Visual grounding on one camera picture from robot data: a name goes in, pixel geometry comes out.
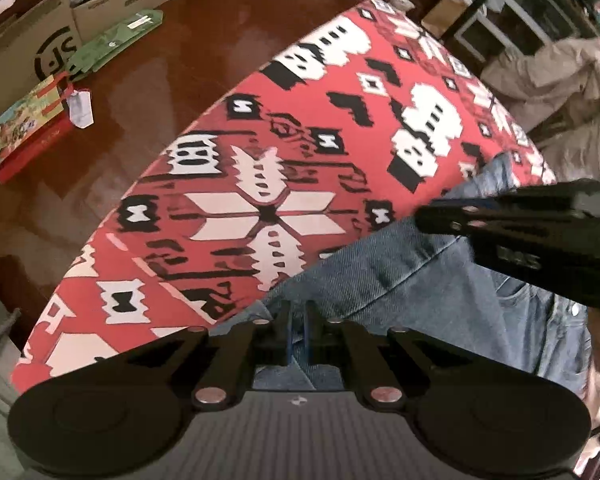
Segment flat green carton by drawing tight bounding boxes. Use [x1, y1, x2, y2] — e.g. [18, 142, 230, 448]
[67, 10, 165, 82]

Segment black desk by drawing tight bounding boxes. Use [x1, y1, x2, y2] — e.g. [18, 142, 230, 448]
[440, 0, 548, 42]

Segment blue denim jeans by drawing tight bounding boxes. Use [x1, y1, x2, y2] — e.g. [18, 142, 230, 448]
[215, 152, 600, 394]

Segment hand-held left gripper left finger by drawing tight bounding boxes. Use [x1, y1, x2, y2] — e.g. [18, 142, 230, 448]
[112, 300, 297, 409]

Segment red patterned blanket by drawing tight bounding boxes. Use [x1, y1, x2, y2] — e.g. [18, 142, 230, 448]
[10, 0, 559, 394]

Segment white paper tag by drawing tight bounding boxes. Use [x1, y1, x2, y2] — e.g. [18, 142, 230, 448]
[67, 90, 95, 129]

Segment open cardboard box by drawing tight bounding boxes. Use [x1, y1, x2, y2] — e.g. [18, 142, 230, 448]
[62, 0, 191, 44]

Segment red printed gift bag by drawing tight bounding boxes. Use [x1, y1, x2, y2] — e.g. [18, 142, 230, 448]
[0, 74, 76, 184]

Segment beige jacket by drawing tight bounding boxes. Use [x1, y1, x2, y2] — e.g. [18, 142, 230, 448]
[480, 37, 600, 182]

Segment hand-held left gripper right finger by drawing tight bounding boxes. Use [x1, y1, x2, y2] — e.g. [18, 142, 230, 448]
[304, 300, 476, 407]

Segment brown paper bag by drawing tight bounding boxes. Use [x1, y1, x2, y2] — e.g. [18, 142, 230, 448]
[420, 0, 476, 39]

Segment white cabinet frame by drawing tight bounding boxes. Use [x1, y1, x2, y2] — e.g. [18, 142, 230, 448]
[452, 0, 581, 62]

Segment large cardboard box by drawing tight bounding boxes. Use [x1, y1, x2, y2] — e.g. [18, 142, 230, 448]
[0, 0, 84, 117]

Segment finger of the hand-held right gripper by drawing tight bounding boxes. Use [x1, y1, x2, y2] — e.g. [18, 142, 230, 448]
[415, 192, 581, 242]

